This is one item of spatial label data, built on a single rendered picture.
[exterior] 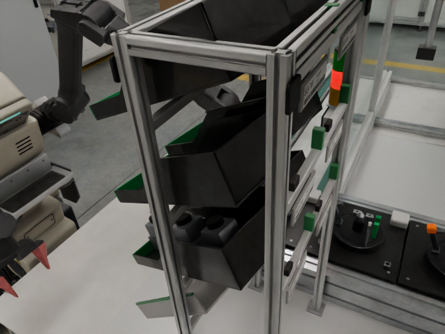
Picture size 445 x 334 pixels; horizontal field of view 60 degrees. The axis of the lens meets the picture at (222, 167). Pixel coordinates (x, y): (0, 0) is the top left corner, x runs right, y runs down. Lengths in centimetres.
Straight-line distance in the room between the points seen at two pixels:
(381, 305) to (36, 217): 111
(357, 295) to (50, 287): 86
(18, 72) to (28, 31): 38
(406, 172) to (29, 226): 137
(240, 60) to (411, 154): 142
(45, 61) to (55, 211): 286
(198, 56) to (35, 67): 384
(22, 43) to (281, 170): 381
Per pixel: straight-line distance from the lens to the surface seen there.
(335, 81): 110
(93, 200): 294
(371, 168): 160
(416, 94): 223
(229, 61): 36
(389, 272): 108
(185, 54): 38
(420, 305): 106
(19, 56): 408
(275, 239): 45
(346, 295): 108
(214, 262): 57
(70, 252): 135
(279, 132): 36
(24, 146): 137
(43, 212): 150
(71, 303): 121
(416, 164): 167
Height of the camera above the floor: 177
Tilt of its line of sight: 36 degrees down
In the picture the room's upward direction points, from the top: 4 degrees counter-clockwise
